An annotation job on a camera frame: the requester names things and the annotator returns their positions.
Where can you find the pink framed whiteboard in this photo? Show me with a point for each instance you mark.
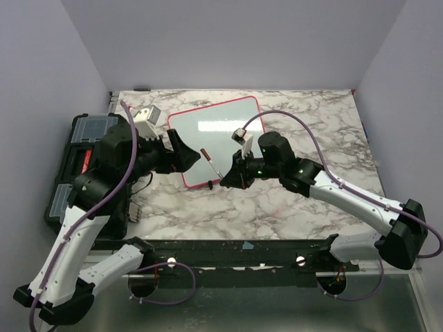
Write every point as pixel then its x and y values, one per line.
pixel 211 127

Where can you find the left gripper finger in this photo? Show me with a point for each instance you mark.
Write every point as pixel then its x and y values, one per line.
pixel 178 168
pixel 184 155

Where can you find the black plastic toolbox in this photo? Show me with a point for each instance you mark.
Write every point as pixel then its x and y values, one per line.
pixel 80 153

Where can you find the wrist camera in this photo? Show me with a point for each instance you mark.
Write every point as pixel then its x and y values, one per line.
pixel 245 139
pixel 145 121

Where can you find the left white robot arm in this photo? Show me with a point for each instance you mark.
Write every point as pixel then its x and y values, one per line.
pixel 63 291

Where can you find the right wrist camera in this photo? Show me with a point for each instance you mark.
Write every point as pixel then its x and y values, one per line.
pixel 245 139

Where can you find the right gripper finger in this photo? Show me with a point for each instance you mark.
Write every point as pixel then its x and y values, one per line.
pixel 237 158
pixel 234 178

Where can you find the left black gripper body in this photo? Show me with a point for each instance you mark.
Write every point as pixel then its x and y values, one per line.
pixel 156 158

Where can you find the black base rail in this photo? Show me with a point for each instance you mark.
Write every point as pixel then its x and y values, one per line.
pixel 242 263

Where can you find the brown marker cap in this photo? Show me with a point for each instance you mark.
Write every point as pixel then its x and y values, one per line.
pixel 204 152

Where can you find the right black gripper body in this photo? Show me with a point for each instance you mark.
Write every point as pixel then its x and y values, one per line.
pixel 250 169

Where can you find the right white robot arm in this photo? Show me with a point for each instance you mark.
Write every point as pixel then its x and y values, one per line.
pixel 396 236

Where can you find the white marker pen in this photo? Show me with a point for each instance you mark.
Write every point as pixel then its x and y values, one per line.
pixel 219 174

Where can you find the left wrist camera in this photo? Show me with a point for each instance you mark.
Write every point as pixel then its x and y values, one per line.
pixel 145 121

